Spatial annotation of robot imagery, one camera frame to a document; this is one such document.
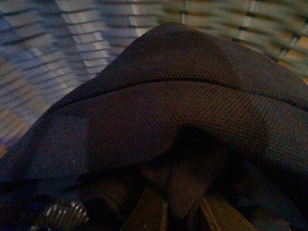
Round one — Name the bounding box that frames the white woven laundry basket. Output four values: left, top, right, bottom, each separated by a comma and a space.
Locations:
0, 0, 308, 152

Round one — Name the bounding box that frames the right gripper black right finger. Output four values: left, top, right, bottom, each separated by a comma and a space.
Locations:
200, 197, 256, 231

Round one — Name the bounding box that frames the dark navy knit garment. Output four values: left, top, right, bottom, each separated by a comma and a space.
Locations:
0, 24, 308, 231

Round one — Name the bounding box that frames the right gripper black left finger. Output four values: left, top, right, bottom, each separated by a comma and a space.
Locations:
121, 188, 168, 231

